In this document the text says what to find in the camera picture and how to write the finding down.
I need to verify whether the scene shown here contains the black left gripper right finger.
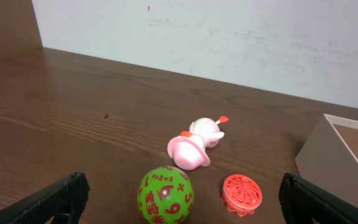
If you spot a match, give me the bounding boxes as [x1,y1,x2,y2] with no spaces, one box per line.
[278,172,358,224]

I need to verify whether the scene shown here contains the pink white duck toy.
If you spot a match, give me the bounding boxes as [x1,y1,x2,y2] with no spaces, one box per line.
[167,116,229,170]

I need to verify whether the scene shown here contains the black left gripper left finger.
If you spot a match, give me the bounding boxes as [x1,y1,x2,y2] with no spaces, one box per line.
[0,172,90,224]

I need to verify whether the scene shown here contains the green number ball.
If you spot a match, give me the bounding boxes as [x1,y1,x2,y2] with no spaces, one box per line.
[137,166,195,224]

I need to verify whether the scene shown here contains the white cardboard box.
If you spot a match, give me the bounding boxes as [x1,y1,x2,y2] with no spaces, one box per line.
[295,114,358,208]

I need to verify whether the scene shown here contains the orange lattice ball toy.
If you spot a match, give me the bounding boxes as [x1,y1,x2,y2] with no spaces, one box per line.
[221,174,263,217]

